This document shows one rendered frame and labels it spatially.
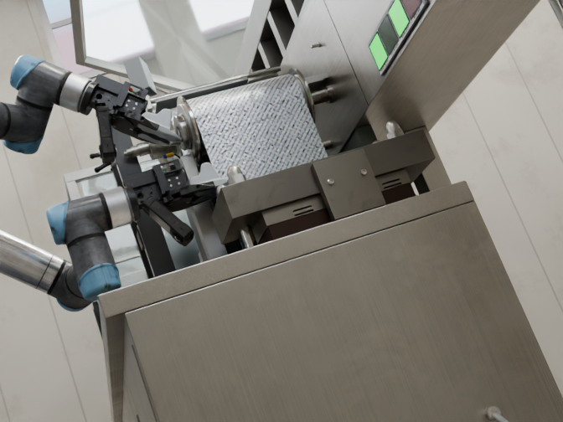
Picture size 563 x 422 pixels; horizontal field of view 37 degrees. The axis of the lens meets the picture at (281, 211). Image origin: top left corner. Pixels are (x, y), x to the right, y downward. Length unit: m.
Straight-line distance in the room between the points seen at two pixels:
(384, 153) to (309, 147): 0.24
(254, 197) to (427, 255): 0.31
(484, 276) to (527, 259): 3.76
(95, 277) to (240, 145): 0.40
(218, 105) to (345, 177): 0.38
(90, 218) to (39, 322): 3.50
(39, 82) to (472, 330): 0.97
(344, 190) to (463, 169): 3.82
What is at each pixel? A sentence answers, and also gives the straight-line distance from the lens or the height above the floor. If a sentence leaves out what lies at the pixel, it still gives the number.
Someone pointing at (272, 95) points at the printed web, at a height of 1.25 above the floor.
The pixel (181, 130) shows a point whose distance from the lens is 1.73.
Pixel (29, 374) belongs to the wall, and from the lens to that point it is 5.05.
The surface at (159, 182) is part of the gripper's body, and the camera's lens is 1.62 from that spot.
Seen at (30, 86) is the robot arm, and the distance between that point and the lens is 1.77.
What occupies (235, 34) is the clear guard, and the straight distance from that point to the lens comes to 2.44.
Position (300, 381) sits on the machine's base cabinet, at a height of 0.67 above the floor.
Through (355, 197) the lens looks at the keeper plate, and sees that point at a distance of 1.47.
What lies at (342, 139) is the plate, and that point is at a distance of 1.86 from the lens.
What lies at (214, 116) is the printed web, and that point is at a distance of 1.72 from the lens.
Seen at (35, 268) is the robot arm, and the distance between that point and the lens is 1.68.
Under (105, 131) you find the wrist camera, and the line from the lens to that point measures 1.73.
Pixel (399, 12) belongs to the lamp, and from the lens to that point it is 1.48.
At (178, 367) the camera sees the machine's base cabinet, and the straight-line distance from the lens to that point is 1.30.
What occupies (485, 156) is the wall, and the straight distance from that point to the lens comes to 5.32.
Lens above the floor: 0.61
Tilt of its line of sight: 14 degrees up
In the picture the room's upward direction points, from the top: 21 degrees counter-clockwise
